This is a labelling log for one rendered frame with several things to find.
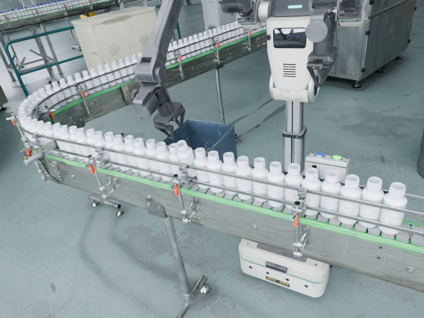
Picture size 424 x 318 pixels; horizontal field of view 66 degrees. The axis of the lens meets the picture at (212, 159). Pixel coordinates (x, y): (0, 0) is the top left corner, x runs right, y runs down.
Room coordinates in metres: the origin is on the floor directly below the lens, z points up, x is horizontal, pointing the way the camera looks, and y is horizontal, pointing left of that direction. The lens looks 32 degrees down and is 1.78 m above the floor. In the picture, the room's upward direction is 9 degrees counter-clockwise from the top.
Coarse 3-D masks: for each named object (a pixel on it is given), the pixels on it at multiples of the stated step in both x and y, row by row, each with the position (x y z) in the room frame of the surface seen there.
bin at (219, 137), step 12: (192, 120) 1.79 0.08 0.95; (180, 132) 1.72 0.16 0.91; (192, 132) 1.79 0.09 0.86; (204, 132) 1.75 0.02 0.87; (216, 132) 1.70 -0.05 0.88; (228, 132) 1.57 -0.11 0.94; (168, 144) 1.61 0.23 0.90; (192, 144) 1.80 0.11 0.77; (204, 144) 1.75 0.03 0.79; (216, 144) 1.46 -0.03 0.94; (228, 144) 1.57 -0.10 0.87
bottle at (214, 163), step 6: (210, 156) 1.00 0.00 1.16; (216, 156) 1.00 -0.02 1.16; (210, 162) 1.00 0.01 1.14; (216, 162) 1.00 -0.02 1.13; (210, 168) 0.99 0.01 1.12; (216, 168) 0.98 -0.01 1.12; (210, 174) 0.99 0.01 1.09; (216, 174) 0.98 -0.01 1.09; (210, 180) 1.00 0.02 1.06; (216, 180) 0.98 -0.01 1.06; (222, 180) 0.99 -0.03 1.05; (222, 186) 0.99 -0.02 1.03; (216, 192) 0.99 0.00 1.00
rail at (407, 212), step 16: (80, 144) 1.37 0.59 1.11; (160, 160) 1.11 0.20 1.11; (240, 176) 0.92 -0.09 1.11; (304, 176) 0.87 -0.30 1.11; (240, 192) 0.92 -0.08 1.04; (320, 192) 0.77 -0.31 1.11; (384, 192) 0.74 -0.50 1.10; (384, 208) 0.67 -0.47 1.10; (400, 208) 0.66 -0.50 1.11; (384, 224) 0.67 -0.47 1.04
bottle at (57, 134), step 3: (57, 123) 1.52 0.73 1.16; (54, 126) 1.48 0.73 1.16; (57, 126) 1.49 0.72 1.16; (54, 129) 1.49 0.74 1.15; (57, 129) 1.48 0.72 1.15; (54, 132) 1.49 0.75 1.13; (57, 132) 1.48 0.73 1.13; (60, 132) 1.48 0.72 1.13; (54, 135) 1.48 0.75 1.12; (57, 135) 1.47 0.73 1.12; (60, 135) 1.47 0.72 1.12; (60, 138) 1.47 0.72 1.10; (57, 141) 1.48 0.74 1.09; (60, 141) 1.47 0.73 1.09; (60, 144) 1.47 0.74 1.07; (60, 147) 1.48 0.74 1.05; (63, 147) 1.47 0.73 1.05; (63, 153) 1.47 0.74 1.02; (66, 153) 1.47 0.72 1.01
